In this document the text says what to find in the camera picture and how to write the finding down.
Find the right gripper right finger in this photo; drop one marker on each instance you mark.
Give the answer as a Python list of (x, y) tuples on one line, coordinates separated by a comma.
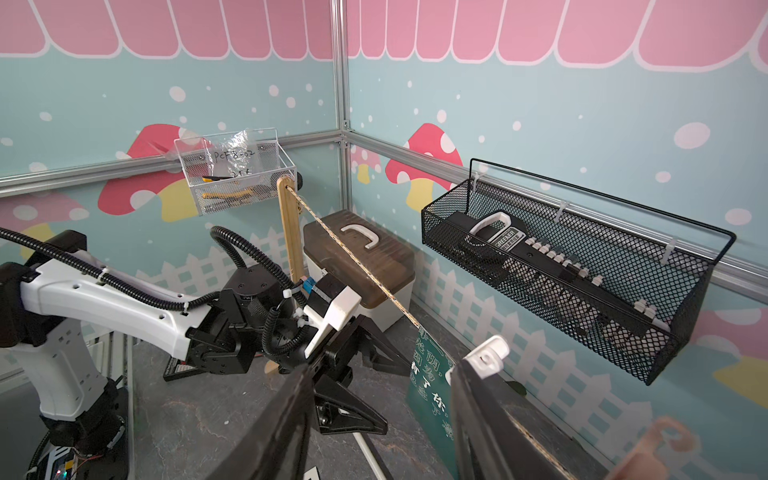
[(489, 444)]

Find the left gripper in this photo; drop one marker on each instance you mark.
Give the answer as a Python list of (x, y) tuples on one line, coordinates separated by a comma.
[(337, 410)]

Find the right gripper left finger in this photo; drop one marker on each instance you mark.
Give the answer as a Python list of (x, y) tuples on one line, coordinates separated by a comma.
[(276, 445)]

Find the wooden postcard rack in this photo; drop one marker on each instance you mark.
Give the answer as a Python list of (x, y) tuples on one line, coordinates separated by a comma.
[(290, 204)]

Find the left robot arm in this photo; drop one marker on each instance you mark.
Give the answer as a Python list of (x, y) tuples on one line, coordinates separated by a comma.
[(260, 312)]

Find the brown lidded storage box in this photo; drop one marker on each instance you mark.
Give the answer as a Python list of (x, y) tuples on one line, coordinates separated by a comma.
[(351, 248)]

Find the clear plastic bag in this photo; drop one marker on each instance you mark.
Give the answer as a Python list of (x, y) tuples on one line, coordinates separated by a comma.
[(231, 154)]

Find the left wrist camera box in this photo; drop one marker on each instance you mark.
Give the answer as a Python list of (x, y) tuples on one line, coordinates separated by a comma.
[(330, 307)]

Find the black mesh wall basket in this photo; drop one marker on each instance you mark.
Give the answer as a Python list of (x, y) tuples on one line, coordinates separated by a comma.
[(629, 294)]

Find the yellow handled tool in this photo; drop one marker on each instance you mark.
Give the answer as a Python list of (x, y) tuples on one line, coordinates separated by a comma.
[(229, 196)]

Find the clear wire wall basket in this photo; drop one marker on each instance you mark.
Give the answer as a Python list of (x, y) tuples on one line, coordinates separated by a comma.
[(270, 163)]

